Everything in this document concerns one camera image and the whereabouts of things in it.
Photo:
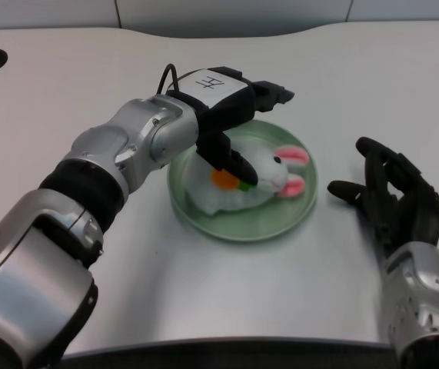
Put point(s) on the green round plate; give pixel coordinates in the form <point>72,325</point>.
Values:
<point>242,227</point>

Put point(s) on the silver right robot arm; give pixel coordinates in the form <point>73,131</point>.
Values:
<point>419,300</point>

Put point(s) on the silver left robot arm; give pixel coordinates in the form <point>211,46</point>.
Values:
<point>30,261</point>

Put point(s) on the dark robot torso edge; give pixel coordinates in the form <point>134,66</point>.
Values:
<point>223,357</point>

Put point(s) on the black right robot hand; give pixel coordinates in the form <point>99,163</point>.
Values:
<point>419,215</point>

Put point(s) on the white rabbit plush doll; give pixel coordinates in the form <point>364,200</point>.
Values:
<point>267,167</point>

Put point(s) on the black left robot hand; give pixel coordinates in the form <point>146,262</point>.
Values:
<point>223,107</point>

